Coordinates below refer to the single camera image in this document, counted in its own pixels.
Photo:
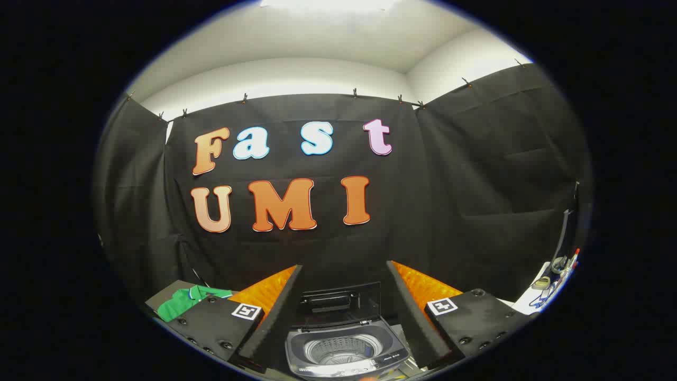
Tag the green polo shirt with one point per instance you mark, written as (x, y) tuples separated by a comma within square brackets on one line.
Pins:
[(180, 304)]

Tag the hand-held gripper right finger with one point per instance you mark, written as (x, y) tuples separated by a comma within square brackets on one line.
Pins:
[(415, 323)]

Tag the grey washing machine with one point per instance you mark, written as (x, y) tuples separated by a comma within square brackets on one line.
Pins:
[(394, 346)]

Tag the small beige object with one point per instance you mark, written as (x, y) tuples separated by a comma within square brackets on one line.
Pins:
[(541, 283)]

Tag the row of black clips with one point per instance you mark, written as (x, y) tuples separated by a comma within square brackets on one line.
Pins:
[(355, 93)]

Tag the dark washing machine lid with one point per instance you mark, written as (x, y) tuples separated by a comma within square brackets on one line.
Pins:
[(338, 301)]

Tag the grey low table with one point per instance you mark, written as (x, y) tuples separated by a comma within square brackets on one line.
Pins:
[(161, 297)]

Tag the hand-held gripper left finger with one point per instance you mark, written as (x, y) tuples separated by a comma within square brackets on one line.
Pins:
[(275, 323)]

